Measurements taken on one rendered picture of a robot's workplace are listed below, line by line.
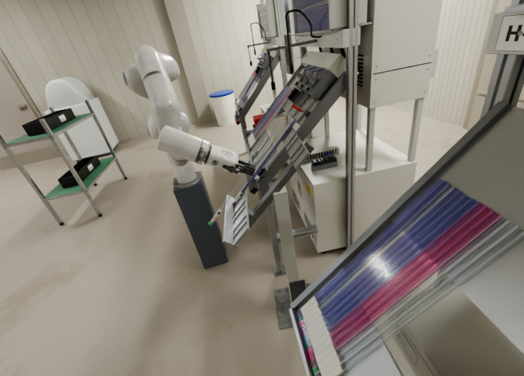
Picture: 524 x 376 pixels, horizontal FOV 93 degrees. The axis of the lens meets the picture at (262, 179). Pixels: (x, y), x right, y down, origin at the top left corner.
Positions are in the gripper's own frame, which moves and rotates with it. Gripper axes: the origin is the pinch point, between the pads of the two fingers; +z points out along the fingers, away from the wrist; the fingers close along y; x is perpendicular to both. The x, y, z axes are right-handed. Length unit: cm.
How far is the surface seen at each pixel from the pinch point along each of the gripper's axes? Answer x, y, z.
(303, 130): -12, 42, 27
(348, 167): -5, 39, 60
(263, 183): 21.0, 35.6, 19.0
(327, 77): -40, 47, 27
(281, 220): 22.1, 8.2, 25.7
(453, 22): -159, 246, 206
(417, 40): -71, 45, 57
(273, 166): 11.6, 40.4, 21.3
